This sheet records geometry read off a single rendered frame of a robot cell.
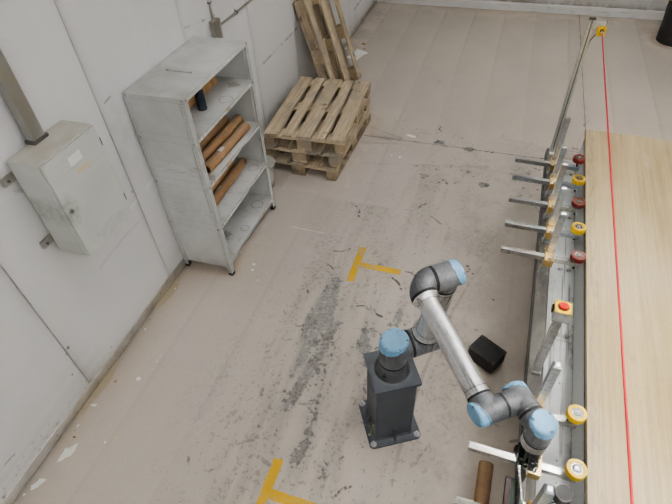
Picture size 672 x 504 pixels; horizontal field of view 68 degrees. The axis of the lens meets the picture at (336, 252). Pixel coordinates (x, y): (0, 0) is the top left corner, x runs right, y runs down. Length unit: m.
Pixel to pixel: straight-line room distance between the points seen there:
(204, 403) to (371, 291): 1.46
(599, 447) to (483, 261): 2.13
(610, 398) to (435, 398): 1.20
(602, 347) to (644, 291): 0.48
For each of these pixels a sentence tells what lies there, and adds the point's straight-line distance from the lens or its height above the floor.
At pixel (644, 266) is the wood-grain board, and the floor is 0.90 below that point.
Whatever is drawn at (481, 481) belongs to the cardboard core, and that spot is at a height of 0.08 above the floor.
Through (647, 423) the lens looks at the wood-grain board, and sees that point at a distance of 2.59.
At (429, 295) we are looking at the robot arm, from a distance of 2.03.
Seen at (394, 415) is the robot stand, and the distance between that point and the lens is 3.00.
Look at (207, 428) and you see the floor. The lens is 3.42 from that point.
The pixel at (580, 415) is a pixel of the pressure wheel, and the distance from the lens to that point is 2.49.
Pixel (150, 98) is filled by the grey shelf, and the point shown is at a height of 1.53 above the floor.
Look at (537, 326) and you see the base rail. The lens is 2.96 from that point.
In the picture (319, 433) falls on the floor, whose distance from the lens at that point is 3.27.
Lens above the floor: 2.96
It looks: 45 degrees down
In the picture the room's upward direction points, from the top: 4 degrees counter-clockwise
